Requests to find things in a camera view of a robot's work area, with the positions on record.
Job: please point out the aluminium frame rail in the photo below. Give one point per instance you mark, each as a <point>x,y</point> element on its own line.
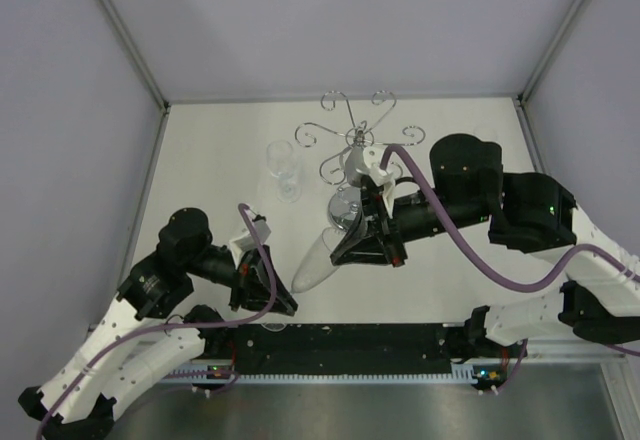
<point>544,350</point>

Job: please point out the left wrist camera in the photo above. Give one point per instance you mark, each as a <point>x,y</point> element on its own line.
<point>244,241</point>

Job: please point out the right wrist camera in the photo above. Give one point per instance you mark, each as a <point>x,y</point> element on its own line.
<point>364,162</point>

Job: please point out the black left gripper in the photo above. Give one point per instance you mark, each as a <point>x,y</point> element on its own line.
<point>253,281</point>

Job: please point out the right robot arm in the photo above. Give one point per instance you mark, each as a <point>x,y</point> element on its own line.
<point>592,287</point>

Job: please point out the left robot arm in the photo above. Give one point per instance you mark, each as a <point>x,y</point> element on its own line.
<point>154,324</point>

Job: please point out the grey slotted cable duct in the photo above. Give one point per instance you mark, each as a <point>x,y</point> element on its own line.
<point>454,373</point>

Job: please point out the chrome wire glass rack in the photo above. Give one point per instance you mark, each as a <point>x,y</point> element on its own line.
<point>345,203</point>

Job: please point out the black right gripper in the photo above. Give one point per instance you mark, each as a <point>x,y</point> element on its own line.
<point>377,238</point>

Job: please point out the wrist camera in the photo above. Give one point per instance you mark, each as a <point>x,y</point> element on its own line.
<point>244,241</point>
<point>364,162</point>

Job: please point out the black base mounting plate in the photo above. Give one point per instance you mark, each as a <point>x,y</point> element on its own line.
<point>350,349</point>

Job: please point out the round clear wine glass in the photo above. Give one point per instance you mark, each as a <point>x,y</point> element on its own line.
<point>283,164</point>

